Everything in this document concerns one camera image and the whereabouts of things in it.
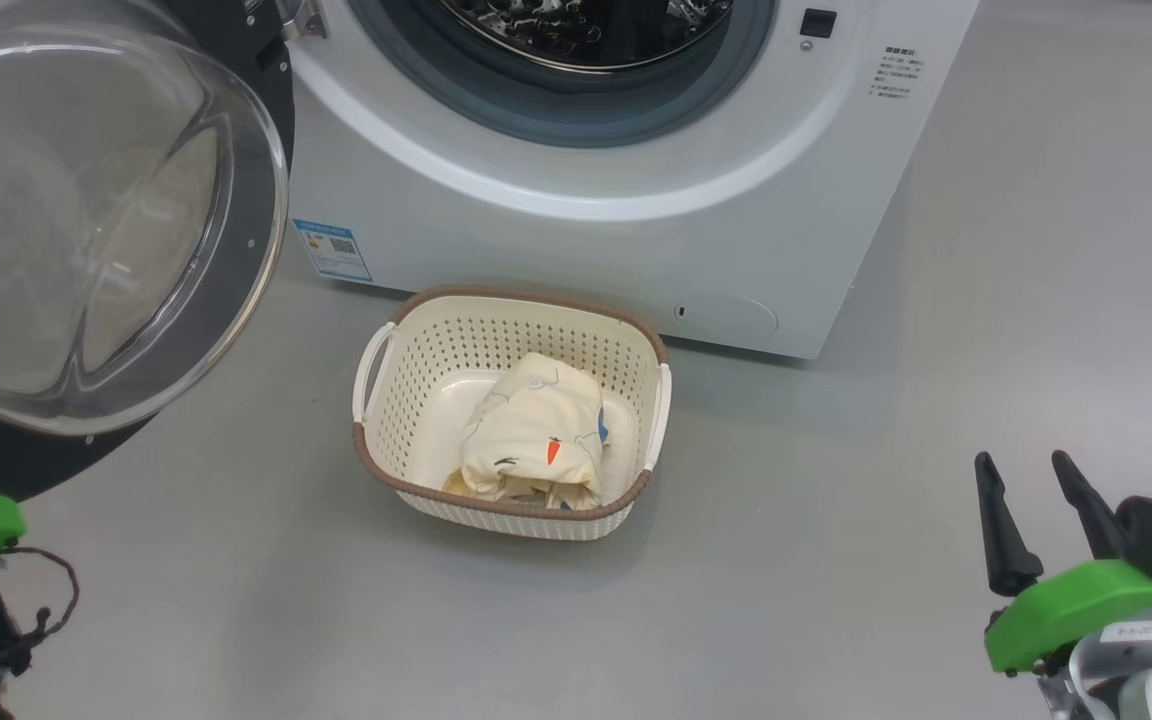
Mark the blue energy label sticker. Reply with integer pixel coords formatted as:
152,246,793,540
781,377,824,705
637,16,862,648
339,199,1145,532
292,218,373,283

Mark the grey rubber door gasket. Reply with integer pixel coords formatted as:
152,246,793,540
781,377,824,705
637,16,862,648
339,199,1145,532
346,0,777,149

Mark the pale yellow garment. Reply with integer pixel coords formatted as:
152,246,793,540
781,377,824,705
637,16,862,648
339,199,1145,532
442,465,602,511

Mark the cream perforated laundry basket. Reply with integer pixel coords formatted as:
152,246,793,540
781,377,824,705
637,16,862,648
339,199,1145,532
352,286,673,542

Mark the cream garment with carrot print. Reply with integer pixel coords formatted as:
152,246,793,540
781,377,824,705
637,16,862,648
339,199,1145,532
456,352,611,506

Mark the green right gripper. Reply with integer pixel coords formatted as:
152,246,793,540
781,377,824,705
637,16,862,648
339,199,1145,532
974,450,1152,676

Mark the thin black left gripper cable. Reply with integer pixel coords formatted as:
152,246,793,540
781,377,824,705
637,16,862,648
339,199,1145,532
0,545,82,676

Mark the grey metal bracket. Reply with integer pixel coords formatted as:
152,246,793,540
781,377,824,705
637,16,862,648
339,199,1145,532
276,0,329,41

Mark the glass washing machine door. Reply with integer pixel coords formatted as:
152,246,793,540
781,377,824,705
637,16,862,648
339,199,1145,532
0,0,295,501

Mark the round filter cover flap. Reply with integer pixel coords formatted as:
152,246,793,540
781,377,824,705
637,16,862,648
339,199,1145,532
673,292,779,341

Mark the white front-load washing machine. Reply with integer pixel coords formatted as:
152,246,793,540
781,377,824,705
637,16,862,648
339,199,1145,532
281,0,982,361

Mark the perforated steel washer drum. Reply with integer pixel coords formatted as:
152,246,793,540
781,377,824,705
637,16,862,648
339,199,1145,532
436,0,737,73

